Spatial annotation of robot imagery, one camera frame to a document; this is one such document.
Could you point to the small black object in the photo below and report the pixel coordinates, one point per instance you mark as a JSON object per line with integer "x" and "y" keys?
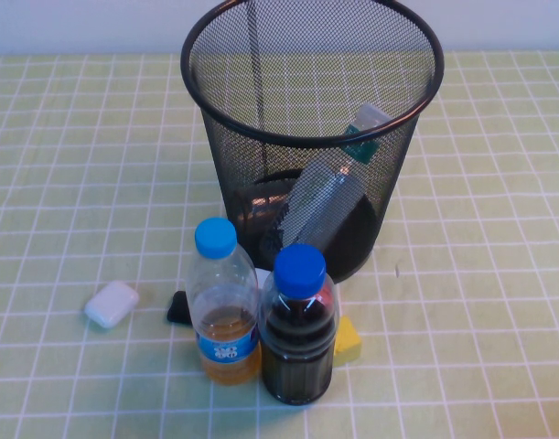
{"x": 178, "y": 308}

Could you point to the yellow block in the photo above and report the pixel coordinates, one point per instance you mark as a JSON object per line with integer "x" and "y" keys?
{"x": 350, "y": 343}

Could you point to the clear bottle light-blue cap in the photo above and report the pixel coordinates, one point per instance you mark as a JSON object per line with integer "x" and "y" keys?
{"x": 224, "y": 292}

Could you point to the black mesh wastebasket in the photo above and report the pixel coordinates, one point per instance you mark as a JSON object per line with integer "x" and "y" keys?
{"x": 224, "y": 151}

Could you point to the dark liquid bottle blue cap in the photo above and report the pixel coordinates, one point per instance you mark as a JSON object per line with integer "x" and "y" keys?
{"x": 297, "y": 356}

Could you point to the white earbud case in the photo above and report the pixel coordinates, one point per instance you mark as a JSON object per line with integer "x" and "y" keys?
{"x": 110, "y": 304}

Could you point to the clear bottle white cap green label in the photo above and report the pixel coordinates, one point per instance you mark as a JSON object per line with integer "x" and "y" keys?
{"x": 325, "y": 201}

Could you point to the green checked tablecloth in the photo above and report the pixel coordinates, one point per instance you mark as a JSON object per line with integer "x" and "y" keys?
{"x": 55, "y": 183}

